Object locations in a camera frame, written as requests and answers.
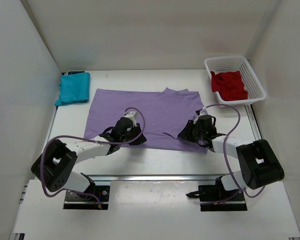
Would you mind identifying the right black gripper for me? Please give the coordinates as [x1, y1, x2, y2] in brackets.
[179, 120, 206, 143]

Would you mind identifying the purple t shirt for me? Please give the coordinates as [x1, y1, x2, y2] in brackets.
[83, 88, 207, 154]

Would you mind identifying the red t shirt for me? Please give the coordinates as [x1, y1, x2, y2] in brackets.
[210, 71, 248, 101]

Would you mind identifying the teal t shirt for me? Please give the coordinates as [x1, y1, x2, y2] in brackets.
[54, 72, 91, 107]

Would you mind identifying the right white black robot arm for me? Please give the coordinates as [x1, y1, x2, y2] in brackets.
[178, 114, 285, 200]

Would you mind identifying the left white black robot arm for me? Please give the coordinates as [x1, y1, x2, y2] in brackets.
[31, 116, 147, 200]

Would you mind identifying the white plastic basket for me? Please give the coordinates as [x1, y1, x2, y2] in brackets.
[204, 55, 267, 106]

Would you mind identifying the blue label sticker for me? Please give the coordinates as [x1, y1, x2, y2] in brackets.
[67, 71, 85, 75]

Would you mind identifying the aluminium rail front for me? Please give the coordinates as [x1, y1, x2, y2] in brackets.
[88, 174, 222, 182]

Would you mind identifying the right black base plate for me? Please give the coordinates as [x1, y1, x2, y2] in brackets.
[198, 185, 248, 212]

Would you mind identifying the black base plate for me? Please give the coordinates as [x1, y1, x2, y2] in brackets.
[63, 181, 111, 211]
[198, 185, 248, 212]

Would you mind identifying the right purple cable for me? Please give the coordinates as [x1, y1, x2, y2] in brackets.
[194, 103, 266, 206]

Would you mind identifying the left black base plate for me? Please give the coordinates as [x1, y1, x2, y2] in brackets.
[63, 181, 111, 211]

